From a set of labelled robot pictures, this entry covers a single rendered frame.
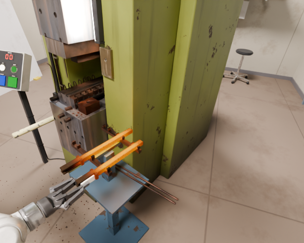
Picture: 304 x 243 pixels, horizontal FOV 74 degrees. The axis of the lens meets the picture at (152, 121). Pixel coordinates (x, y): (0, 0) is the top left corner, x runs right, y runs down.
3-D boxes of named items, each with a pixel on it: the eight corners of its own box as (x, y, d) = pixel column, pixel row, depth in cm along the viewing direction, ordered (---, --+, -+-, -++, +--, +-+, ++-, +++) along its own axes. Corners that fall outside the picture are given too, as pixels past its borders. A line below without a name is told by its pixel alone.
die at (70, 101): (75, 109, 142) (73, 98, 137) (59, 99, 152) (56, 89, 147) (118, 89, 170) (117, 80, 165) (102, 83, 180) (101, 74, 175)
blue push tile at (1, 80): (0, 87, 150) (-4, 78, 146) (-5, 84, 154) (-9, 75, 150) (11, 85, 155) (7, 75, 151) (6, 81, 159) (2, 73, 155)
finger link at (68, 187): (55, 202, 83) (53, 200, 84) (77, 184, 91) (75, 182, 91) (53, 196, 81) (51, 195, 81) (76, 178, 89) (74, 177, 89)
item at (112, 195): (112, 216, 107) (112, 214, 105) (69, 175, 126) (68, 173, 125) (149, 181, 126) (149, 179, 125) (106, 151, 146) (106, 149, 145)
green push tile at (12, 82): (15, 87, 149) (17, 77, 149) (7, 86, 150) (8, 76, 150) (17, 88, 151) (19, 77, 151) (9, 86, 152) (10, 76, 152)
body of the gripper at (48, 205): (37, 209, 82) (59, 194, 88) (48, 222, 78) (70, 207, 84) (33, 197, 78) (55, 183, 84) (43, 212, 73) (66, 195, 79)
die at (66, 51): (65, 59, 122) (62, 42, 116) (48, 51, 131) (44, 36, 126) (116, 46, 150) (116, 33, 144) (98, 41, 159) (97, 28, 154)
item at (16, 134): (15, 140, 159) (13, 134, 156) (12, 137, 162) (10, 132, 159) (65, 116, 189) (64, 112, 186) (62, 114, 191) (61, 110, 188)
